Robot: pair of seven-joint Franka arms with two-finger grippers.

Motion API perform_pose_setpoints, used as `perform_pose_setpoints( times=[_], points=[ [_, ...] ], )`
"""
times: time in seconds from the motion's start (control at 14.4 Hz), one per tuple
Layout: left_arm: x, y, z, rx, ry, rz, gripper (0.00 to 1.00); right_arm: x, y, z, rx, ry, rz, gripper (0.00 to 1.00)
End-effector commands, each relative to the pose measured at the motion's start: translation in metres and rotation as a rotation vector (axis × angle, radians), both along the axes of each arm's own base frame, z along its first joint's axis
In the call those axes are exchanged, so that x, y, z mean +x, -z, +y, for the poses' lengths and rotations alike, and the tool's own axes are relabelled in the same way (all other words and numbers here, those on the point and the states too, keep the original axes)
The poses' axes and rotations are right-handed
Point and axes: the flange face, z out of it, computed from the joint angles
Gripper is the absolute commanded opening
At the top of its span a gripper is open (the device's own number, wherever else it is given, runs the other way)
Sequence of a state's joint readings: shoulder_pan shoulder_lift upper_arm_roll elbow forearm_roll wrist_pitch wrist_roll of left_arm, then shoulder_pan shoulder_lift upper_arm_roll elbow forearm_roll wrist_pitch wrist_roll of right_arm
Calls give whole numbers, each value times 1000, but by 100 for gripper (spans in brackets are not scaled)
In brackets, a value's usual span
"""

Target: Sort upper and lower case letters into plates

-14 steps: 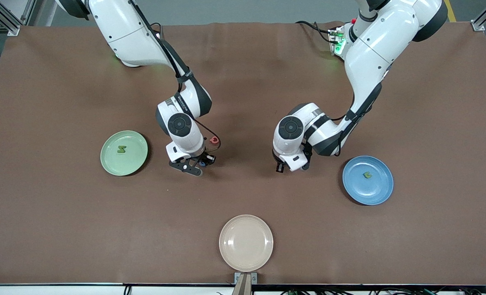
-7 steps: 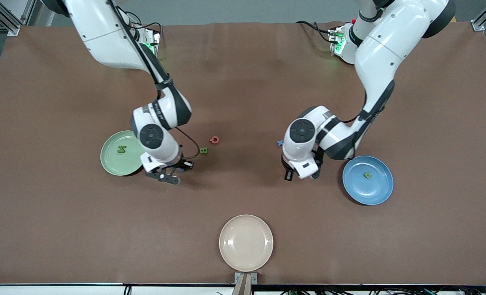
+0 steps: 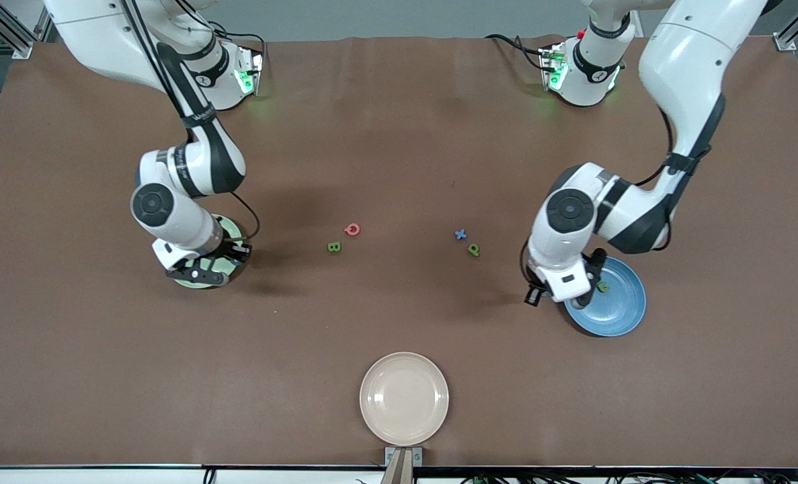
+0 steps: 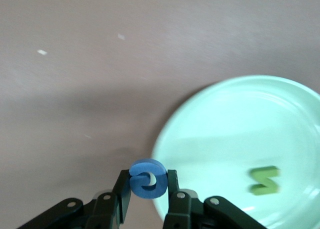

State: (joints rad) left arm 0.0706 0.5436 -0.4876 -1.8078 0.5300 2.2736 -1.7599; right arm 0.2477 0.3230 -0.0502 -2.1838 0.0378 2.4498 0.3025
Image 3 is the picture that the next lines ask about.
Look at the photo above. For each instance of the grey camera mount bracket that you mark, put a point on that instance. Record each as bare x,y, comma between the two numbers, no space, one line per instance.
404,464

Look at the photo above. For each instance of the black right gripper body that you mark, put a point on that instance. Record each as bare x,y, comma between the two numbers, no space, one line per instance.
231,251

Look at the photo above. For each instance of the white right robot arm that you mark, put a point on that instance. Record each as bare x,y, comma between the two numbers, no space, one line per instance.
190,168

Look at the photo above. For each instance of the light green plate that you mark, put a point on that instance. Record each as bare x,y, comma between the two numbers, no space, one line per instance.
232,230

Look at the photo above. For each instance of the blue plate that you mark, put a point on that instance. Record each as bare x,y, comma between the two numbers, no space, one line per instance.
617,312

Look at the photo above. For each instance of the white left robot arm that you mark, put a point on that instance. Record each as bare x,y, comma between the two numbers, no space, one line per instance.
688,67

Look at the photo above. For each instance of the brown table cover mat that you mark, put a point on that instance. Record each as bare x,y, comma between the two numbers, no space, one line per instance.
398,168

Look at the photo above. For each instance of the green letter d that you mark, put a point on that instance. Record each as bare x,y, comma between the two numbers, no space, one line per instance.
474,251

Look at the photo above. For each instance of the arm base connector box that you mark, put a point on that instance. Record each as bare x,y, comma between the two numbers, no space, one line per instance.
552,67
249,70

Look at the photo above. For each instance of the red letter Q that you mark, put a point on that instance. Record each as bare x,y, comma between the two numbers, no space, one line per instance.
347,230

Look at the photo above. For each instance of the beige plate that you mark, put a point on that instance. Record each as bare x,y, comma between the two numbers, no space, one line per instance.
404,398

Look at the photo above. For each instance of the green letter B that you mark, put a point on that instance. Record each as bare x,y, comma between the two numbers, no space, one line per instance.
334,247

